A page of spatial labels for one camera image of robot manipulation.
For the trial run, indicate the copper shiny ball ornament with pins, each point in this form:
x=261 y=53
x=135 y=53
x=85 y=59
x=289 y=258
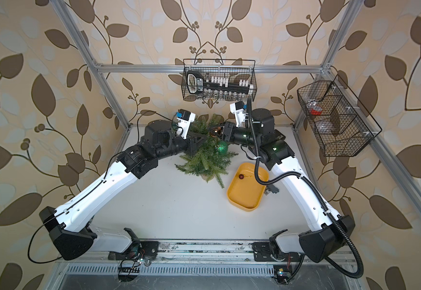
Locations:
x=216 y=132

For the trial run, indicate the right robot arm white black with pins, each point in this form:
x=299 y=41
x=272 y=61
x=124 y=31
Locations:
x=328 y=229

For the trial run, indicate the green glitter ball ornament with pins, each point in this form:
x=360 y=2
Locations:
x=221 y=148

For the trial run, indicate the small artificial christmas tree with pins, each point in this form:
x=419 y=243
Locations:
x=207 y=163

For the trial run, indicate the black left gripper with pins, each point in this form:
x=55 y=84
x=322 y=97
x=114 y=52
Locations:
x=192 y=143

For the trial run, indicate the black wire basket back wall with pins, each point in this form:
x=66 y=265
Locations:
x=235 y=68

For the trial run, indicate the socket set in basket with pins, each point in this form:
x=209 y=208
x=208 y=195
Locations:
x=197 y=83

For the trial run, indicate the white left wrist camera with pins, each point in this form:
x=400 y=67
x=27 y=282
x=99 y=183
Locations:
x=184 y=120

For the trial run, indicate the black wire basket right wall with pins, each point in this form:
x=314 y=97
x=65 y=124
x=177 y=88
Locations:
x=342 y=123

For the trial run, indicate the aluminium frame bars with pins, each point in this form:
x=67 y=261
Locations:
x=394 y=166

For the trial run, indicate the yellow plastic tray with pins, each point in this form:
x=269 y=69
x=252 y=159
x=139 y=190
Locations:
x=245 y=194

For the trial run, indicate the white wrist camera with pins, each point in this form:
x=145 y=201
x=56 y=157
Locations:
x=184 y=120
x=238 y=109

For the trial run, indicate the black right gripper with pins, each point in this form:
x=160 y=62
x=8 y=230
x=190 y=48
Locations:
x=229 y=130

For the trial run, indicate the black wire basket wall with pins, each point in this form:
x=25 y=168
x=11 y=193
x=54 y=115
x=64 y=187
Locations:
x=342 y=123
x=235 y=68

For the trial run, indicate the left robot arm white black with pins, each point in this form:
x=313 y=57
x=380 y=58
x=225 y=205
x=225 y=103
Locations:
x=69 y=224

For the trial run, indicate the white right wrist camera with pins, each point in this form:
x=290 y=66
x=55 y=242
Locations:
x=238 y=109

